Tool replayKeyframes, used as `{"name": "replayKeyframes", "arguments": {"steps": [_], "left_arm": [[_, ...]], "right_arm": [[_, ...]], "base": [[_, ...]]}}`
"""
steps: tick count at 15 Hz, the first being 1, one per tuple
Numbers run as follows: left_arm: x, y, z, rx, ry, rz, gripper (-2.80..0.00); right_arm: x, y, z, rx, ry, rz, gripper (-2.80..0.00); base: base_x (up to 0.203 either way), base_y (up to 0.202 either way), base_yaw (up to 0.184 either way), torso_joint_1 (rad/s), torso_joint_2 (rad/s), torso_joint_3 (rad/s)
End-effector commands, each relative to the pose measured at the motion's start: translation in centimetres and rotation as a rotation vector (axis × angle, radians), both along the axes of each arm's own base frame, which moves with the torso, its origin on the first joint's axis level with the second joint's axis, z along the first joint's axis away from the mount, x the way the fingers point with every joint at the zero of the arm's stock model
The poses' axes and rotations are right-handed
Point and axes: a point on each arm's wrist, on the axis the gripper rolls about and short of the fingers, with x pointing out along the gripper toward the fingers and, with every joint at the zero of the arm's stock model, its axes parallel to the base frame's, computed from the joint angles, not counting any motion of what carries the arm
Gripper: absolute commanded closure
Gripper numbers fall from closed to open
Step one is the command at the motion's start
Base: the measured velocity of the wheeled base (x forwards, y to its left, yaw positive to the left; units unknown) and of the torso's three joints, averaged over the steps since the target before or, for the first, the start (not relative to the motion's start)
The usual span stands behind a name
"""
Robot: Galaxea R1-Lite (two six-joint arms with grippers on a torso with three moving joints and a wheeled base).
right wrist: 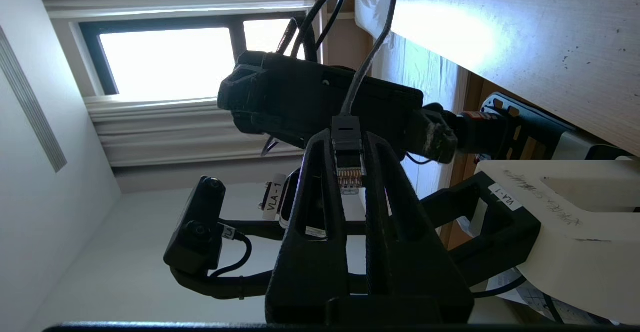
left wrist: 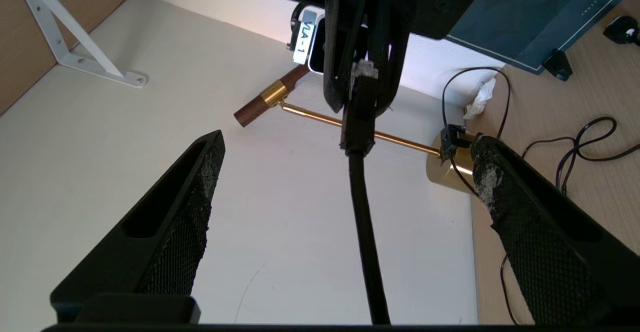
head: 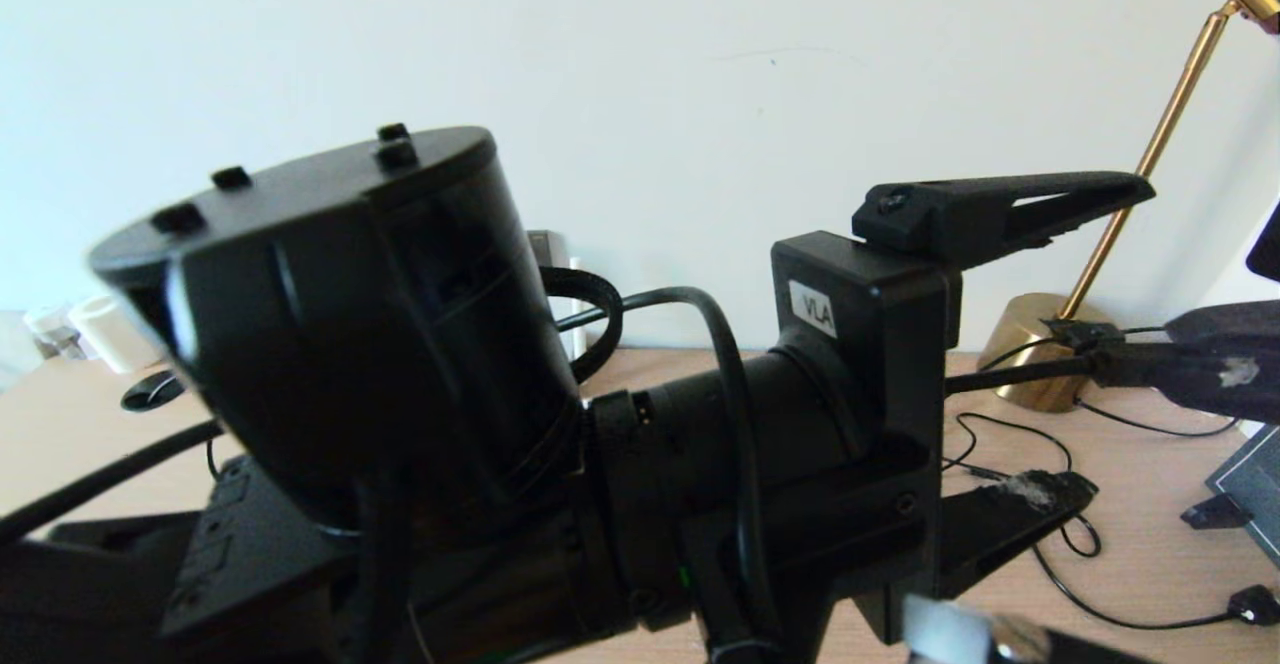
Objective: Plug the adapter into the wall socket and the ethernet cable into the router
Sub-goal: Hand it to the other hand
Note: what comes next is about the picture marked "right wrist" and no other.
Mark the brown wooden furniture panel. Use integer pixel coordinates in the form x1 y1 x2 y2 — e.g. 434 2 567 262
320 0 383 73

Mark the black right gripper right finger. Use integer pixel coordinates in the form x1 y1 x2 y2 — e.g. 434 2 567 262
362 131 474 324

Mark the ceiling air vent strip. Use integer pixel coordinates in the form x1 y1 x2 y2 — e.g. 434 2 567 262
0 24 68 174

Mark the black slotted frame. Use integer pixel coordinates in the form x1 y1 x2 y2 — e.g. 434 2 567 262
480 92 576 162

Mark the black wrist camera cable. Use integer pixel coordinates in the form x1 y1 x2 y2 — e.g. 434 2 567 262
277 0 349 64

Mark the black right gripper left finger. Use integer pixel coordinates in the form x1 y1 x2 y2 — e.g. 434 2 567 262
265 129 352 324

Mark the bright window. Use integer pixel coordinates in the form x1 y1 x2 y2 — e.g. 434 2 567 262
80 14 313 98

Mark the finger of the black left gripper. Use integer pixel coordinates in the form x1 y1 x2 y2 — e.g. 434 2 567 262
361 74 459 166

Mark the black head stereo camera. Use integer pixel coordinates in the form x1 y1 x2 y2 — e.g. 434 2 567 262
163 175 227 278

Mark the black robot head bracket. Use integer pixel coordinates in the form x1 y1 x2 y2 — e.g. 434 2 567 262
170 172 543 300

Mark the black cylinder with red label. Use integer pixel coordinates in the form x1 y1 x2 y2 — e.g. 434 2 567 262
456 111 507 154

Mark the black ethernet cable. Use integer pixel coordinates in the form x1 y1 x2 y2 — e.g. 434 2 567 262
331 0 401 196

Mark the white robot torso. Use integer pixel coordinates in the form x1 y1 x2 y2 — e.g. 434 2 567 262
470 159 640 325

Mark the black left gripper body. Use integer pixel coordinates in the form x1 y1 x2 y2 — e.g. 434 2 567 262
217 51 363 150

